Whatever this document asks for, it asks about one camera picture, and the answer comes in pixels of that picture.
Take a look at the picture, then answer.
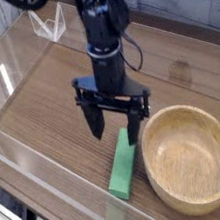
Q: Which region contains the wooden bowl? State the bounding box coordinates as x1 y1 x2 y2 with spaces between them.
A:
141 104 220 216

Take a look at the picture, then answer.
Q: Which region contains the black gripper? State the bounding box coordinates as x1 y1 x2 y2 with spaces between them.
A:
72 50 150 145

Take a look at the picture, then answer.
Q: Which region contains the green rectangular stick block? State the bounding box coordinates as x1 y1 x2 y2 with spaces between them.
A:
109 128 136 200

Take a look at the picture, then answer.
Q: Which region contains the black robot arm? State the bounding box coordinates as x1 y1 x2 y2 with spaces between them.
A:
72 0 150 145

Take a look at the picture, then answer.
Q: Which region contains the clear acrylic front wall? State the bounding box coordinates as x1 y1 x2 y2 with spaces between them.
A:
0 130 158 220

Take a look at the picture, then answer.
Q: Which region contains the clear acrylic corner bracket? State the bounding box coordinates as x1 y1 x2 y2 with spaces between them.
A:
28 3 66 42

